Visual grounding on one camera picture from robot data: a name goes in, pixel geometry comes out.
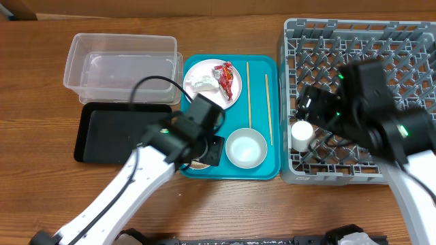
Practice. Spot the wooden chopstick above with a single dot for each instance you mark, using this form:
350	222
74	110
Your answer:
269	109
249	94

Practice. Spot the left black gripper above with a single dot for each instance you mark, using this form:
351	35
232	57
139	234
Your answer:
214	152

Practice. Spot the clear plastic bin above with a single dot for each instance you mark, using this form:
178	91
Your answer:
103	67

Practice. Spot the grey dishwasher rack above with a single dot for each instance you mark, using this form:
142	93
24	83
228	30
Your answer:
310	51

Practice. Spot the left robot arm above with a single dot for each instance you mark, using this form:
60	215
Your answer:
167	146

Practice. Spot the left wooden chopstick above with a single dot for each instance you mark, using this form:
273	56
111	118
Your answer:
249	94

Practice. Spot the red snack wrapper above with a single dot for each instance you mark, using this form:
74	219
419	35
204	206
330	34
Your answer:
223	74

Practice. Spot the white cup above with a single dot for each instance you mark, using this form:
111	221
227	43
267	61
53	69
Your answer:
302	136

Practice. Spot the grey metal bowl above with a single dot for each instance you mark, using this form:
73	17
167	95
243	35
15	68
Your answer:
246	148

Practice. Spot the teal serving tray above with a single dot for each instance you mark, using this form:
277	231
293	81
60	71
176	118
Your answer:
236	117

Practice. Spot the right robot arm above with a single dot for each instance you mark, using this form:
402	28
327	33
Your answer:
363	111

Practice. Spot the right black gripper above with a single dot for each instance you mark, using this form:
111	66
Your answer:
317	115

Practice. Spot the cardboard wall panel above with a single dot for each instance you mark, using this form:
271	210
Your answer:
28	9

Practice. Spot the small white dish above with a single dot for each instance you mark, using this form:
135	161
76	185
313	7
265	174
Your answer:
197	165

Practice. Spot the black tray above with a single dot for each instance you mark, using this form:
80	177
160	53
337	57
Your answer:
108	132

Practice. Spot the right wooden chopstick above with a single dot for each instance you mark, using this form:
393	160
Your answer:
269	109

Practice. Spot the large white plate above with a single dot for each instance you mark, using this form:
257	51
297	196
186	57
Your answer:
204	69

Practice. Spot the white tissue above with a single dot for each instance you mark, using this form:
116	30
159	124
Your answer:
202	83

